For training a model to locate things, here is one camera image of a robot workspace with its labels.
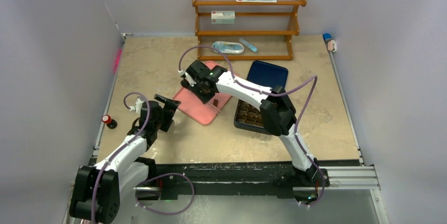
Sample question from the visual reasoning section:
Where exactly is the dark blue tin lid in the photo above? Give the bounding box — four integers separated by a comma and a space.
246, 60, 288, 87

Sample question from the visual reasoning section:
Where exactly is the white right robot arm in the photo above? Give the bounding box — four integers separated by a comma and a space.
178, 60, 318, 186

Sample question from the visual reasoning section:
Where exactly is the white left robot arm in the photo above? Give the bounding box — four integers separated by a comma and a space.
69, 93, 181, 223

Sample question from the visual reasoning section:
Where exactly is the blue chocolate tin box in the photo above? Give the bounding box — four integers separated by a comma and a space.
234, 100, 269, 134

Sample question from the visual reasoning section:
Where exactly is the pink plastic tray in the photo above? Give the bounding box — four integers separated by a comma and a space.
173, 61, 233, 125

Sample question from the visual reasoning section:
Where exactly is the light blue oval package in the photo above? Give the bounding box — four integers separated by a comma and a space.
212, 41, 245, 54

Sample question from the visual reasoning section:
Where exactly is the red black button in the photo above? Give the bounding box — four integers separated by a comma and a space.
101, 114, 118, 129

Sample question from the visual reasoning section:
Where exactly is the light blue small tube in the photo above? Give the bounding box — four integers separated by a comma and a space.
239, 38, 258, 52

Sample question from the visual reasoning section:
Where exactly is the white green small box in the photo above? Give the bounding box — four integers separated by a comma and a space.
210, 11, 236, 24

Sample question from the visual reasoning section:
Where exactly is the wooden shelf rack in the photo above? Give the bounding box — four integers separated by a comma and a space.
192, 0, 307, 61

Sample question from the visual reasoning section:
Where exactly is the blue white corner device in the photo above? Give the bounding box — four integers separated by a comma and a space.
322, 33, 337, 53

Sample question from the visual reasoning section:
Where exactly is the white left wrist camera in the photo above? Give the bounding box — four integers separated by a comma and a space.
129, 98, 144, 113

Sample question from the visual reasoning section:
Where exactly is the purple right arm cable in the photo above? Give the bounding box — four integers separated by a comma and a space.
178, 46, 318, 208

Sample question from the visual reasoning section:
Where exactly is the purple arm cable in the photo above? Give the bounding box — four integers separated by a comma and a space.
91, 92, 195, 224
178, 46, 318, 208

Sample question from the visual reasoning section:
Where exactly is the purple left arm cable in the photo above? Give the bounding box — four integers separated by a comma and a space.
91, 92, 195, 224

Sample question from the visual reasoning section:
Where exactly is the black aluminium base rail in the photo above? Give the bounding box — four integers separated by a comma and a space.
71, 161, 380, 202

